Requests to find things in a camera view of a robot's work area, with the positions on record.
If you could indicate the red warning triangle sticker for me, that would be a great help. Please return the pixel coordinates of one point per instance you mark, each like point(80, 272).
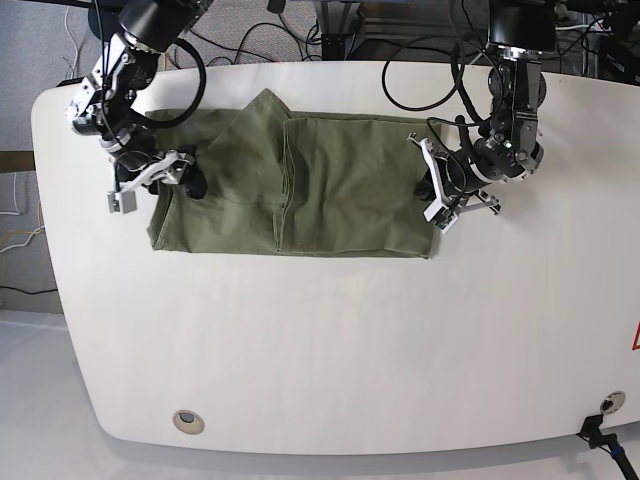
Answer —
point(636, 341)

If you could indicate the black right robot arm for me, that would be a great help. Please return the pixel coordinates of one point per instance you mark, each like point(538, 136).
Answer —
point(128, 64)

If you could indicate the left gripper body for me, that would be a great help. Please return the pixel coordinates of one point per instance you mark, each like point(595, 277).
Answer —
point(455, 183)

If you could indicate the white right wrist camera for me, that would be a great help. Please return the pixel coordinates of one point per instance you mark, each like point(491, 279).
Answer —
point(123, 202)

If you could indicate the left table cable grommet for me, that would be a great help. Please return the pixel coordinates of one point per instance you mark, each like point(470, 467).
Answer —
point(188, 422)

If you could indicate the black metal frame post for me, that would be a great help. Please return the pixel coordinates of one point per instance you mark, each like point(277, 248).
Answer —
point(337, 21)

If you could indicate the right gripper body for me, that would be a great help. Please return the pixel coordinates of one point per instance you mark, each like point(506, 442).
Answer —
point(138, 163)

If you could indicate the olive green T-shirt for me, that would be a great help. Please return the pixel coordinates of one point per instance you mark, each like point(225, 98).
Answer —
point(281, 182)

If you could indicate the right table cable grommet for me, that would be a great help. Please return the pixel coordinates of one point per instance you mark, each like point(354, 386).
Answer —
point(612, 402)

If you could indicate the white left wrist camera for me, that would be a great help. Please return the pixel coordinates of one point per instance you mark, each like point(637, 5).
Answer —
point(440, 216)

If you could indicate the table cable grommet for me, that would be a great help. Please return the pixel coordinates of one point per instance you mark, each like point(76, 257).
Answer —
point(612, 402)
point(188, 422)

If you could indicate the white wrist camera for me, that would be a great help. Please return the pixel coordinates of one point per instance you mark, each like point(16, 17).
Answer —
point(123, 202)
point(440, 216)

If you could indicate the black flat bar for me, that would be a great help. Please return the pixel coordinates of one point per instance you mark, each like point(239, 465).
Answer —
point(69, 82)

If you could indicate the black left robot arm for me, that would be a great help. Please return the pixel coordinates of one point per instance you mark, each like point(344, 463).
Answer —
point(503, 146)

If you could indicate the black clamp with cable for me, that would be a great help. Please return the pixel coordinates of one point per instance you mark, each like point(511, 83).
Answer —
point(591, 433)

